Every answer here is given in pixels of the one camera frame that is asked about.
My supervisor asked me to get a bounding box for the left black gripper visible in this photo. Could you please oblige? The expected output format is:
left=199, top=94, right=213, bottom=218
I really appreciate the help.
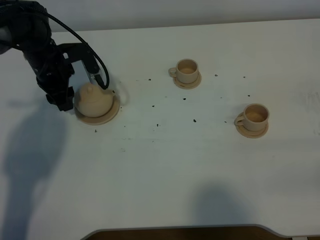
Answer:
left=34, top=42, right=75, bottom=112

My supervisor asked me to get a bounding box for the beige ceramic teapot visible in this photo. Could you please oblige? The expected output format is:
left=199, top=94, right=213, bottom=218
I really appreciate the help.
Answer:
left=74, top=83, right=116, bottom=118

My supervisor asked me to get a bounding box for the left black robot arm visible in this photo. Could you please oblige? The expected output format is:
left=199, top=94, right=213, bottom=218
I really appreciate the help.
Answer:
left=0, top=0, right=74, bottom=112

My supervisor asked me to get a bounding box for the beige teapot saucer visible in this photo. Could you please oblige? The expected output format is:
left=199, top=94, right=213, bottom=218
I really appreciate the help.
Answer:
left=74, top=96, right=120, bottom=126

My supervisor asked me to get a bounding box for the far beige cup saucer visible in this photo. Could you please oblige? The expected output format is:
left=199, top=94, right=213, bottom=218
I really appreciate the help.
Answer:
left=173, top=72, right=202, bottom=90

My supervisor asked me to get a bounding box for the beige cup saucer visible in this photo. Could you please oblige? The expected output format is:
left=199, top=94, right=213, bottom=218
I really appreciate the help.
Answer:
left=233, top=112, right=269, bottom=139
left=173, top=72, right=202, bottom=90

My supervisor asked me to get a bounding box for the far beige teacup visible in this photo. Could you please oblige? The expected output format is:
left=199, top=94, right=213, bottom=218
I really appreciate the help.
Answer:
left=168, top=58, right=199, bottom=84

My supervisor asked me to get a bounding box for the beige teacup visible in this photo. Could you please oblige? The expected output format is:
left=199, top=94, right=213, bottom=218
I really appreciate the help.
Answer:
left=234, top=103, right=270, bottom=132
left=168, top=58, right=199, bottom=84

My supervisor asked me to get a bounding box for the near beige cup saucer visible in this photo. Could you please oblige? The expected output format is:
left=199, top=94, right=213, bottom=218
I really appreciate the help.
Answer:
left=233, top=112, right=269, bottom=139

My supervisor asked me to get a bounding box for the near beige teacup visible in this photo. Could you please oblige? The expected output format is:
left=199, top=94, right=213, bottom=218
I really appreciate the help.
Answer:
left=234, top=103, right=270, bottom=132

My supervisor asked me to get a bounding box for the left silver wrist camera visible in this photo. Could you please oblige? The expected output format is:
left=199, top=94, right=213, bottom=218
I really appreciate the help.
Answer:
left=70, top=60, right=91, bottom=87

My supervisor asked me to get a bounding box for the left black braided cable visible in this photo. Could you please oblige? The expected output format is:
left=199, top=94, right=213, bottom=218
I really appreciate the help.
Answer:
left=42, top=9, right=110, bottom=90

